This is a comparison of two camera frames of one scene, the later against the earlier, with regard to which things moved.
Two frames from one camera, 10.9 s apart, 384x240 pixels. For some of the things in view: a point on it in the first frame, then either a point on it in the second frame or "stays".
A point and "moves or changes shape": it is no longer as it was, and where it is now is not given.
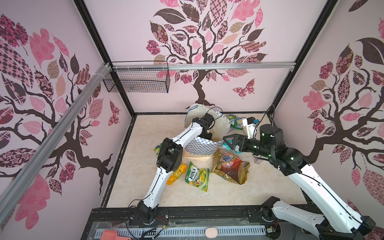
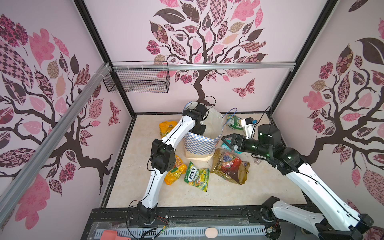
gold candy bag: x=226 y=164 stays
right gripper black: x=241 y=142 stays
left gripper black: x=209 y=136 → x=200 y=131
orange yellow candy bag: x=182 y=169 stays
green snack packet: x=236 y=123 stays
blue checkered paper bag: x=202 y=151 moves or changes shape
